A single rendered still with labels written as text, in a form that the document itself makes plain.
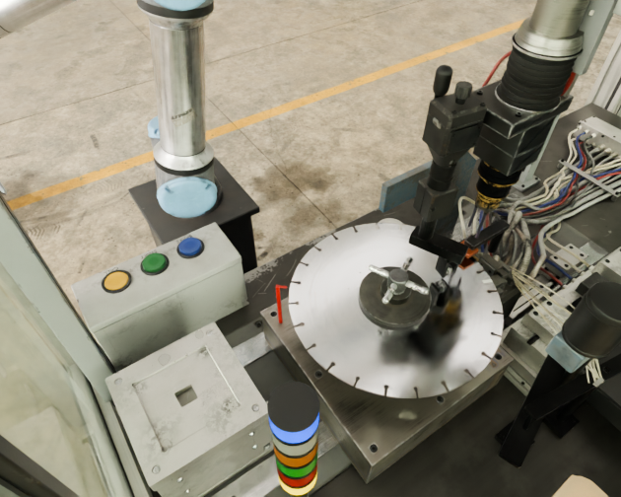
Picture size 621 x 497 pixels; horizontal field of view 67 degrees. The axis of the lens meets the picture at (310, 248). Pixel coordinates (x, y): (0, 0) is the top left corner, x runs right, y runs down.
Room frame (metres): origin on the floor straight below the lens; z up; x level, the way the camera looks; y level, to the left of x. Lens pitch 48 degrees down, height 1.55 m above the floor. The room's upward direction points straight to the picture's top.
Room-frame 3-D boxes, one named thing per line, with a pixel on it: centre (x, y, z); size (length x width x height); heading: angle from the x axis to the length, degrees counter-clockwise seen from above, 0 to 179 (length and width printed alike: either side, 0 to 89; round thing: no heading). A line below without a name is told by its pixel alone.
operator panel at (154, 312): (0.54, 0.27, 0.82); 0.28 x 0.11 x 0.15; 124
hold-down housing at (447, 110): (0.50, -0.18, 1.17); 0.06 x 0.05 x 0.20; 115
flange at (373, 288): (0.44, -0.13, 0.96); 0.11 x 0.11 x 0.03
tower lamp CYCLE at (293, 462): (0.17, 0.01, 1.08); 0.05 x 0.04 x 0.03; 34
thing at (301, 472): (0.17, 0.01, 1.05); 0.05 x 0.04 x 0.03; 34
